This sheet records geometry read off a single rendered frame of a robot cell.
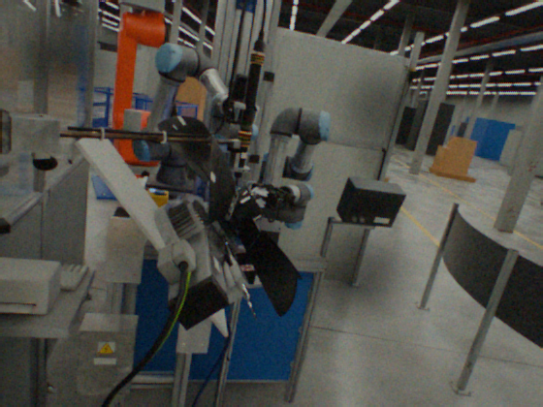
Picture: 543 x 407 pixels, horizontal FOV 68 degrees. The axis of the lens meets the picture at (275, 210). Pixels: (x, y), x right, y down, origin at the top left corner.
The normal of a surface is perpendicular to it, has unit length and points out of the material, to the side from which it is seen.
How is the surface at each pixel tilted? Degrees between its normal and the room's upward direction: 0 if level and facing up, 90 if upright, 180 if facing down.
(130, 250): 90
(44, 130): 90
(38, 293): 90
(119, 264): 90
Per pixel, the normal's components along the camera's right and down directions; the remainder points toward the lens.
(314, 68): 0.21, 0.33
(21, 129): 0.72, 0.33
